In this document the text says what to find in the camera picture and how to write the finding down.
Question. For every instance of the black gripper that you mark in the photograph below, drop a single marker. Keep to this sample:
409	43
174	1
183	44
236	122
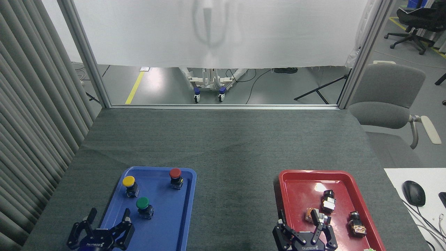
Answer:
97	240
306	242

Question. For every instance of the green push button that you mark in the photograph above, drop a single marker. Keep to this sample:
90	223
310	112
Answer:
142	203

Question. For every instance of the yellow push button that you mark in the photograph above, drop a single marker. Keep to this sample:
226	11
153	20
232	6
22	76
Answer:
128	181

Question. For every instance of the red push button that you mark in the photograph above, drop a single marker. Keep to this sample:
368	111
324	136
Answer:
175	173

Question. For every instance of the red plastic tray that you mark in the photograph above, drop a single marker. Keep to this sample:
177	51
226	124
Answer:
303	191

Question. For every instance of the blue plastic tray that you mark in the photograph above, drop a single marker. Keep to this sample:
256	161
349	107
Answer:
167	216

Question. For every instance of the black computer mouse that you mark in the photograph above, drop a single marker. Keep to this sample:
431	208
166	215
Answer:
414	192

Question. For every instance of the grey pleated curtain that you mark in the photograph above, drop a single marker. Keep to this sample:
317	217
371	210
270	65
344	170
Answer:
31	122

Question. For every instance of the white side table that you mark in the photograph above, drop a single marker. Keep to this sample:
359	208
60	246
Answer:
425	176

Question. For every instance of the black keyboard corner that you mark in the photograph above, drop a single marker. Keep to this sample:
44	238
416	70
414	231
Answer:
443	199

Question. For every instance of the black tripod legs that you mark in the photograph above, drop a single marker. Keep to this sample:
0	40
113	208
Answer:
315	91

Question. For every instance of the grey office chair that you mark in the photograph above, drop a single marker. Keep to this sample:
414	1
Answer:
386	97

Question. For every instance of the white stand on wheels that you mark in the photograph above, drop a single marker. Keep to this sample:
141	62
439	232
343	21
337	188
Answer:
209	83

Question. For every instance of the white cloth screen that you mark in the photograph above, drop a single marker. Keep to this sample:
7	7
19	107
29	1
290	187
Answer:
156	31

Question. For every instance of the black office chair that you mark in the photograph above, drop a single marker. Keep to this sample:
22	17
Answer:
416	21

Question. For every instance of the grey orange switch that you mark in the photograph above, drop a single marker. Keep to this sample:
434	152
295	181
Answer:
308	215

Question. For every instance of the black silver switch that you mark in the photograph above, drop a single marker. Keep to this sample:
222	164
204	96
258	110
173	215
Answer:
328	202

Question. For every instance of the black copper switch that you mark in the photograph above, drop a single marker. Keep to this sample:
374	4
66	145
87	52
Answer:
356	225

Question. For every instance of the silver frame rail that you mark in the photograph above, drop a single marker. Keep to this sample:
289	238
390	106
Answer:
223	106

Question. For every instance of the silver frame post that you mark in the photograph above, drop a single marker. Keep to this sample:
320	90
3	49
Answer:
362	59
85	55

